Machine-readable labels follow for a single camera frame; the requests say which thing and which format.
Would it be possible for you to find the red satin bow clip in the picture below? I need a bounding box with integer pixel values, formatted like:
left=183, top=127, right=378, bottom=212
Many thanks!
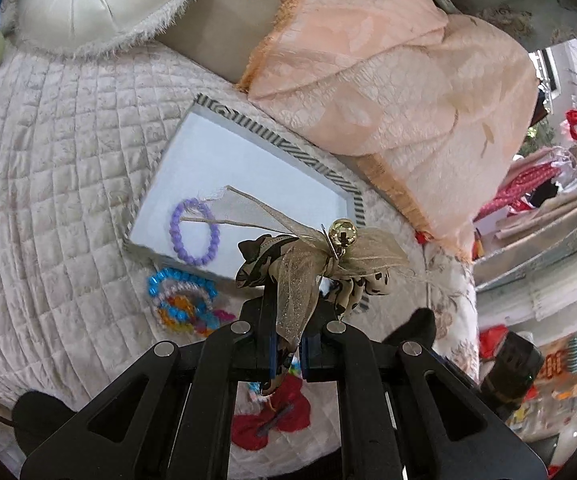
left=231, top=374, right=311, bottom=451

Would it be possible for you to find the leopard print burlap bow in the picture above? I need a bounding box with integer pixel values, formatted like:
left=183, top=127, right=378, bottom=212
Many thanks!
left=172, top=186, right=415, bottom=352

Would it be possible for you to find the black velvet bow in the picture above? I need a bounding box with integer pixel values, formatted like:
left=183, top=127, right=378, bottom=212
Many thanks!
left=383, top=308, right=437, bottom=349

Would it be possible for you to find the striped black white tray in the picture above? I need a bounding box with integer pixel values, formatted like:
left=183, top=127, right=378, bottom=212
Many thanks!
left=121, top=91, right=370, bottom=311

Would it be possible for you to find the quilted beige bedspread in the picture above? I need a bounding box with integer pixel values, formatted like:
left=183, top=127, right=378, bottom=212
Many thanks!
left=0, top=42, right=479, bottom=479

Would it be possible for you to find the peach fringed blanket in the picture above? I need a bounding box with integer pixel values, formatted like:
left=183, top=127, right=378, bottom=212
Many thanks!
left=240, top=0, right=538, bottom=260

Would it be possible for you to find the beige upholstered headboard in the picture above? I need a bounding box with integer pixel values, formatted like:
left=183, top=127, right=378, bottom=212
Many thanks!
left=158, top=0, right=281, bottom=82

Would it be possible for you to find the round white satin cushion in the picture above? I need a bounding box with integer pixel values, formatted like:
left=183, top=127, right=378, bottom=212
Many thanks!
left=15, top=0, right=193, bottom=58

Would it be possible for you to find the orange yellow bead bracelet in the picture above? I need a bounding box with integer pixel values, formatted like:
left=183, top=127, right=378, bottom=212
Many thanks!
left=157, top=294, right=220, bottom=336

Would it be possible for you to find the blue bead bracelet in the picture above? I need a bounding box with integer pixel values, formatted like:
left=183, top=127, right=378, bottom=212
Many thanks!
left=146, top=266, right=220, bottom=323

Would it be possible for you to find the purple bead bracelet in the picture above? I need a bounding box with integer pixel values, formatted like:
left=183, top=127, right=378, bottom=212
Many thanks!
left=168, top=197, right=221, bottom=268

